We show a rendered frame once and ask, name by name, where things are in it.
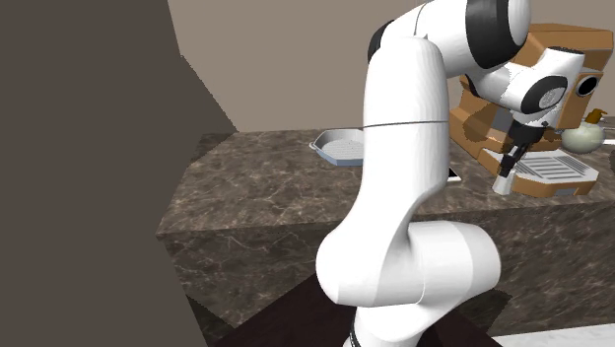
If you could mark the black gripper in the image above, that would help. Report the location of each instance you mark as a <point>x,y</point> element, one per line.
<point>524,132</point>

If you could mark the grey grill pan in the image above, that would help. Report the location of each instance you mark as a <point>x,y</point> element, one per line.
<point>342,148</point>

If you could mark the round white vase brown top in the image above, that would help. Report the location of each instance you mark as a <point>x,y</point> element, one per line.
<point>582,138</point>

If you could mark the brown coffee machine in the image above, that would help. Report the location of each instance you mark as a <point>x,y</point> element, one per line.
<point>572,53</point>

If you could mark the dark robot stand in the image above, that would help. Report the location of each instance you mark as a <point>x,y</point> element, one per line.
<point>298,322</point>

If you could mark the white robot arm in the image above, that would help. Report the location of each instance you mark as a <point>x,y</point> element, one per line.
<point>403,144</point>

